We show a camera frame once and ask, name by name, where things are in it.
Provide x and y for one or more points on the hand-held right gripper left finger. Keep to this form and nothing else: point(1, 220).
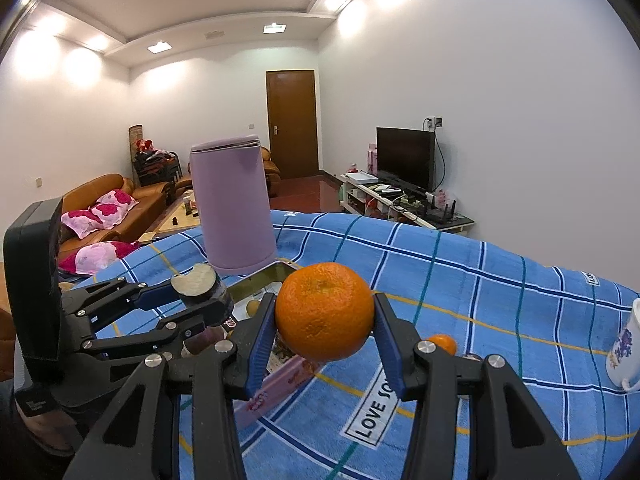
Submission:
point(260, 345)

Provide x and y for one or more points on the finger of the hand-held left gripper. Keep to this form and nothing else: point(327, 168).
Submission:
point(150, 297)
point(170, 332)

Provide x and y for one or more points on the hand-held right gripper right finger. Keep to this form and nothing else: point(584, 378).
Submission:
point(390, 360)

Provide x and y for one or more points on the pink tin box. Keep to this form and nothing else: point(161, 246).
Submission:
point(285, 385)

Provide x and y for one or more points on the dark fruit half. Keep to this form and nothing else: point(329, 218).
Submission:
point(200, 285)

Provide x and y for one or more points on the orange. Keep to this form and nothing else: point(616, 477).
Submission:
point(445, 344)
point(325, 310)

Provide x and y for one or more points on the person's left hand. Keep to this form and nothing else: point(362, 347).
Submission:
point(45, 435)

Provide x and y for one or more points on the small yellow-green fruit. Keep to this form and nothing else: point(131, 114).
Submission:
point(252, 306)

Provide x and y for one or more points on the pink floral pillow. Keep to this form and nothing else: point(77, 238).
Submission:
point(80, 221)
point(117, 206)
point(95, 256)

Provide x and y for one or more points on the coffee table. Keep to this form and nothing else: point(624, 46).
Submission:
point(172, 215)

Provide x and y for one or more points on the orange leather sofa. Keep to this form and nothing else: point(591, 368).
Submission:
point(145, 200)

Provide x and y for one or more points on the purple cylindrical canister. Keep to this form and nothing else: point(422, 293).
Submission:
point(232, 210)

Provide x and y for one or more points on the blue plaid blanket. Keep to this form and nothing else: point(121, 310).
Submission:
point(500, 310)

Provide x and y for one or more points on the black clothes rack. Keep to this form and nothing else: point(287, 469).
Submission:
point(155, 165)

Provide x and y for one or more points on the black router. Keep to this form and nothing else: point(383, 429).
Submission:
point(442, 212)

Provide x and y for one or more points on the white television stand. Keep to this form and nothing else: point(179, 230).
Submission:
point(370, 199)

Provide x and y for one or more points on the orange leather armchair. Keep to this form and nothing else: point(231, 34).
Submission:
point(271, 167)

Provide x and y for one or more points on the flat white box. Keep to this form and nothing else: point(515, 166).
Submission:
point(363, 176)

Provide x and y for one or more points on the black television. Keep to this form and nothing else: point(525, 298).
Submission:
point(405, 157)

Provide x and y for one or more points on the brown wooden door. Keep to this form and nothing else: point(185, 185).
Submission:
point(292, 125)

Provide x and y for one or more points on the white floral pitcher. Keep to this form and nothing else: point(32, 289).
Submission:
point(625, 345)

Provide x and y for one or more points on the square ceiling light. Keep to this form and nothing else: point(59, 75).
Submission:
point(274, 27)
point(160, 47)

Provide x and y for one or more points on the wall power socket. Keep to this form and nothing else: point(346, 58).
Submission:
point(434, 121)

